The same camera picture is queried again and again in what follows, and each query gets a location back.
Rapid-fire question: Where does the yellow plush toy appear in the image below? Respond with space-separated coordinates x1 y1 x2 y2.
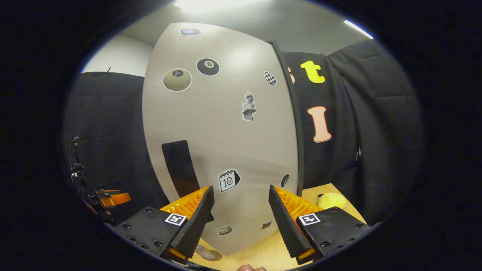
317 193 347 210

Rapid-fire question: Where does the black backdrop cloth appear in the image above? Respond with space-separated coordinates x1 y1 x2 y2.
62 40 424 226

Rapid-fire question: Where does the grey cabinet door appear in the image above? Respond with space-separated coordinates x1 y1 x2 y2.
142 23 300 256

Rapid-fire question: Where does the round brown coaster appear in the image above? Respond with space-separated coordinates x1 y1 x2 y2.
200 248 223 262

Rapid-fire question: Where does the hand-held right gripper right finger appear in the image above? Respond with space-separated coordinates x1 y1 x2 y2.
268 184 373 265

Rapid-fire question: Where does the black door handle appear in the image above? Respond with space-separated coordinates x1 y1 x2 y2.
162 140 202 199

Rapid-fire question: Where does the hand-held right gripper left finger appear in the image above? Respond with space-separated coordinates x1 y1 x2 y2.
113 186 215 264

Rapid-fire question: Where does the clear plastic bottle pink label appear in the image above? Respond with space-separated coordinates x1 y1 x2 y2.
194 244 216 259

